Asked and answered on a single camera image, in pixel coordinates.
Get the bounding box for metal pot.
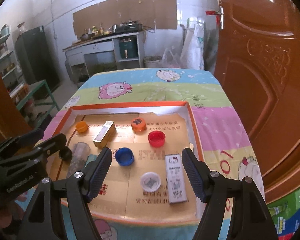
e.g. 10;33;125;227
80;33;94;42

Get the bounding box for dark green appliance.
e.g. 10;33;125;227
119;37;138;59

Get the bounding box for person's hand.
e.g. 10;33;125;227
0;193;27;234

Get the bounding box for black gas stove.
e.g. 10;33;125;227
114;23;143;34

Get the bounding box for red bottle cap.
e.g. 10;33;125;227
148;131;166;148

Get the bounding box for grey kitchen counter cabinet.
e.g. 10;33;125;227
63;31;146;83

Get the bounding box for orange cap with label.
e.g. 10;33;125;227
131;117;146;132

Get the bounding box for green metal shelf rack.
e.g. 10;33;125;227
0;24;61;128

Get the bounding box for gold rectangular box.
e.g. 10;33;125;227
93;121;116;148

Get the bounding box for brown wooden door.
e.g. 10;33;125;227
215;0;300;202

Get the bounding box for black bottle cap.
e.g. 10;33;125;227
58;146;72;161

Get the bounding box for green blue beer carton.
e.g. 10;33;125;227
267;187;300;239

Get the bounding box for white Hello Kitty box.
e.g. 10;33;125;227
165;154;187;204

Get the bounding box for blue bottle cap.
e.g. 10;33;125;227
115;147;134;166

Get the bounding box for dark green cabinet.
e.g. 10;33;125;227
14;25;60;92

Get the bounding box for white plastic bags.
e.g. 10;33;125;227
160;17;219;73

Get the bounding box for orange bottle cap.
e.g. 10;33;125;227
75;121;89;133

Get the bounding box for cardboard wall sheet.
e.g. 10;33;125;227
72;0;178;37

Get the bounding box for white bottle cap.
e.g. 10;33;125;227
140;172;161;193

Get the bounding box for orange rimmed cardboard tray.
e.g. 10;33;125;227
52;101;203;226

